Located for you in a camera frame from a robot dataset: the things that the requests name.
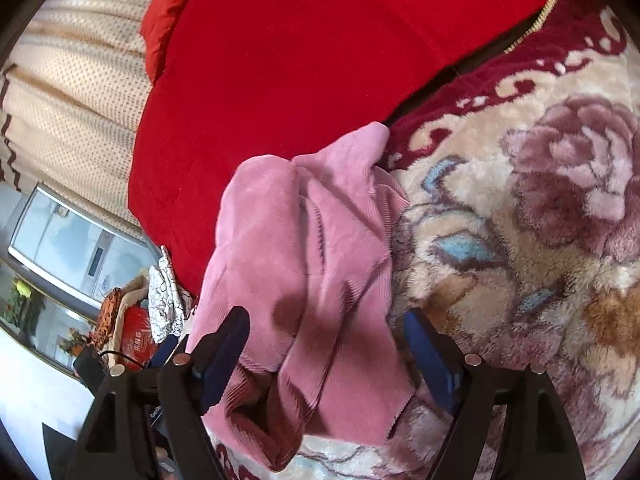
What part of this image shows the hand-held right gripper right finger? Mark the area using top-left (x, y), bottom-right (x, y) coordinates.
top-left (404, 307), bottom-right (587, 480)

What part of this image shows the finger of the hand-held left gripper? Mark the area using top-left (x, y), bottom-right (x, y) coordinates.
top-left (148, 333), bottom-right (180, 367)

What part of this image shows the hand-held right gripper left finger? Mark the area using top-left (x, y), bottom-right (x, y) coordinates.
top-left (65, 306), bottom-right (251, 480)

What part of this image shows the pink corduroy garment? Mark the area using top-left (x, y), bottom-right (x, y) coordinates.
top-left (185, 121), bottom-right (417, 472)

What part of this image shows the red bag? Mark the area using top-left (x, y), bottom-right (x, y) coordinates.
top-left (120, 307), bottom-right (157, 362)

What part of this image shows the flower decoration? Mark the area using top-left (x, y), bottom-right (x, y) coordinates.
top-left (59, 328), bottom-right (95, 356)

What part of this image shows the white branch-patterned cloth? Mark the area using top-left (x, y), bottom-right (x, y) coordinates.
top-left (148, 246), bottom-right (194, 344)

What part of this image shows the orange patterned cloth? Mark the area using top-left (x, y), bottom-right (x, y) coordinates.
top-left (97, 287), bottom-right (124, 350)

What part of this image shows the white framed window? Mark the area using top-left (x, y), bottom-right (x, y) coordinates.
top-left (7, 184), bottom-right (152, 312)

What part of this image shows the floral plush blanket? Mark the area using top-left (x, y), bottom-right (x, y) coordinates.
top-left (180, 0), bottom-right (640, 480)

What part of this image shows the beige dotted curtain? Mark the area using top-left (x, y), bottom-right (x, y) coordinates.
top-left (0, 0), bottom-right (176, 233)

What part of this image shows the red quilt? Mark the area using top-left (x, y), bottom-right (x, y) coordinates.
top-left (127, 0), bottom-right (562, 297)

